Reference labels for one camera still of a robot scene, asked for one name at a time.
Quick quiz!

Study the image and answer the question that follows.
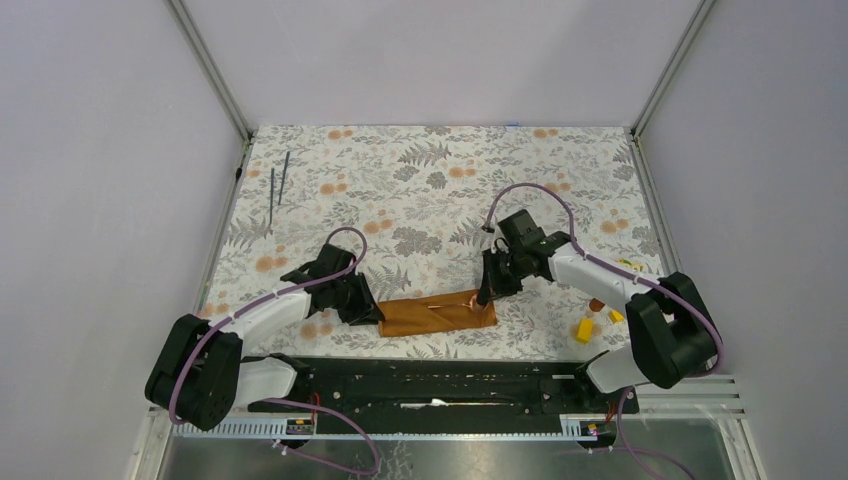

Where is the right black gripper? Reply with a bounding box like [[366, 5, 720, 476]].
[[477, 248, 528, 305]]

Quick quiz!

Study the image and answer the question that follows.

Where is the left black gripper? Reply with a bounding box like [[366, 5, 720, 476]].
[[330, 271, 384, 325]]

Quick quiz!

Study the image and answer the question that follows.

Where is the brown wooden spoon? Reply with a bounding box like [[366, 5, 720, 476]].
[[427, 296, 486, 312]]

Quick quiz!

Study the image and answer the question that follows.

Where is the orange cloth napkin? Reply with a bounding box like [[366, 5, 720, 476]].
[[377, 290, 497, 337]]

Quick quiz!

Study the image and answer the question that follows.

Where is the dark teal chopstick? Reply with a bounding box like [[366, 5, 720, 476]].
[[267, 167, 276, 233], [277, 151, 291, 206]]

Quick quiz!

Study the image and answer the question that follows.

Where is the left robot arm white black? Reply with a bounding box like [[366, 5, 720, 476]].
[[144, 244, 384, 431]]

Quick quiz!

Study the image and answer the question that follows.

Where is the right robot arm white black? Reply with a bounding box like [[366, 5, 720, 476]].
[[474, 210, 722, 412]]

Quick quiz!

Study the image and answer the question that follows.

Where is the yellow cylinder block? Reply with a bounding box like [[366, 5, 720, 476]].
[[574, 318, 594, 344]]

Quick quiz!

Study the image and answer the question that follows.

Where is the brown round block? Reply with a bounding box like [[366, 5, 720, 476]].
[[588, 298, 605, 312]]

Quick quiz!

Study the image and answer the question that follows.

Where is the floral patterned table mat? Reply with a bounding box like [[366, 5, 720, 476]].
[[192, 125, 690, 363]]

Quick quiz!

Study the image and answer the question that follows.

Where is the yellow cube block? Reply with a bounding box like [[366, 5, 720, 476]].
[[608, 310, 625, 324]]

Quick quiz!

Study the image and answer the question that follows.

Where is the yellow numbered die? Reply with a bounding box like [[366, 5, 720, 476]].
[[618, 259, 644, 272]]

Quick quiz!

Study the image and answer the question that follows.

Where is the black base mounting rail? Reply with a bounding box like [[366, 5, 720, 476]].
[[289, 356, 639, 436]]

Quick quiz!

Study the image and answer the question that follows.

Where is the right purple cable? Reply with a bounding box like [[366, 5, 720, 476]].
[[483, 183, 725, 480]]

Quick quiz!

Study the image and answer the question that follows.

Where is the right aluminium frame post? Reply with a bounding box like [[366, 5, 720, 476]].
[[631, 0, 717, 139]]

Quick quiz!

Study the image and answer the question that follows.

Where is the aluminium frame post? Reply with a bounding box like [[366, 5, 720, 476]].
[[631, 0, 717, 139], [164, 0, 253, 144]]

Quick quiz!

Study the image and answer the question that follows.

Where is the left aluminium frame post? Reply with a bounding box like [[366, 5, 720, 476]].
[[164, 0, 253, 144]]

